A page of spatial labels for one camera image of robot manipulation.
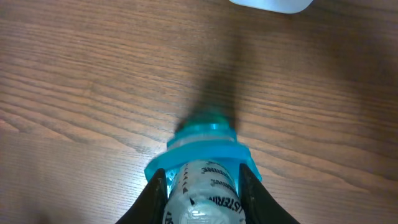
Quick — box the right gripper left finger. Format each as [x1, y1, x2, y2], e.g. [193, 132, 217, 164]
[116, 169, 167, 224]

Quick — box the blue Listerine mouthwash bottle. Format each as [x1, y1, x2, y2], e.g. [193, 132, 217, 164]
[144, 112, 260, 224]

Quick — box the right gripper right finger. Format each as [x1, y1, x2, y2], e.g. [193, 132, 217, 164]
[239, 164, 299, 224]

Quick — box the white barcode scanner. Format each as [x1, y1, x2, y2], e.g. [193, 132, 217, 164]
[229, 0, 313, 14]

